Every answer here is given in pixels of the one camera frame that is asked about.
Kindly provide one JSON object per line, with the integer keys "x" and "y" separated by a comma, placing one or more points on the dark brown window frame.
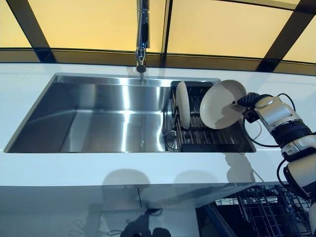
{"x": 28, "y": 24}

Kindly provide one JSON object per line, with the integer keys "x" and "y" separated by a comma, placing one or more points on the chrome kitchen faucet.
{"x": 143, "y": 29}

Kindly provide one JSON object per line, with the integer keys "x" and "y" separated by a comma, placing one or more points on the robot right leg black foot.
{"x": 163, "y": 232}

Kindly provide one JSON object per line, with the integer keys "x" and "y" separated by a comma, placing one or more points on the round steel sink drain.
{"x": 171, "y": 141}

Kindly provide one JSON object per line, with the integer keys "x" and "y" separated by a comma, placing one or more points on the cream round plate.
{"x": 219, "y": 106}
{"x": 183, "y": 106}

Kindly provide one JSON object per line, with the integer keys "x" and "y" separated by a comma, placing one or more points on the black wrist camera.
{"x": 251, "y": 116}

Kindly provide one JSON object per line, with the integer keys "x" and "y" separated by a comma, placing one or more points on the white glossy cabinet door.
{"x": 172, "y": 195}
{"x": 61, "y": 197}

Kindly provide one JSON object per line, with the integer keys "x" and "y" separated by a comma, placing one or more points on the stainless steel sink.
{"x": 98, "y": 118}

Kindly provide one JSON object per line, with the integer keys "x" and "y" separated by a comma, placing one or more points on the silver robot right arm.
{"x": 279, "y": 116}

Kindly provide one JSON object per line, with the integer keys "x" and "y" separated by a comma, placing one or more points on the black sink dish rack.
{"x": 209, "y": 142}

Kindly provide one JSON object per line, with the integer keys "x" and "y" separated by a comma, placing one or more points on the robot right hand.
{"x": 248, "y": 98}

